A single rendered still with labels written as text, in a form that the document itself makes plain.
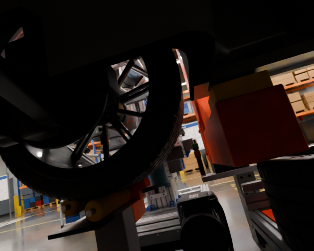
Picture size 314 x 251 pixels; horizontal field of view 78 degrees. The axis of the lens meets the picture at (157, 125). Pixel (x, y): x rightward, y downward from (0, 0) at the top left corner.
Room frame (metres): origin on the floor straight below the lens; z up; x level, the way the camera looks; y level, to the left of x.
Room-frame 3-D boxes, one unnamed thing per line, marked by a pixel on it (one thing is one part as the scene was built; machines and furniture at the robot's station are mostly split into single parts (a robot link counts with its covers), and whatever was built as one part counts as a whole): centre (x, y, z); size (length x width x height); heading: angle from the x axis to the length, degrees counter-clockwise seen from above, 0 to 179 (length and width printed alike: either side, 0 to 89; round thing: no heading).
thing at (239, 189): (1.23, -0.43, 0.21); 0.10 x 0.10 x 0.42; 82
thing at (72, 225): (0.72, 0.26, 0.45); 0.34 x 0.16 x 0.01; 172
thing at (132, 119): (0.91, 0.18, 0.85); 0.21 x 0.14 x 0.14; 172
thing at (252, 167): (1.24, -0.40, 0.44); 0.43 x 0.17 x 0.03; 82
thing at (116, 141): (1.70, 0.39, 0.87); 0.15 x 0.15 x 0.10
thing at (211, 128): (0.70, -0.26, 0.69); 0.52 x 0.17 x 0.35; 172
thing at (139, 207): (0.80, 0.19, 0.48); 0.16 x 0.12 x 0.17; 172
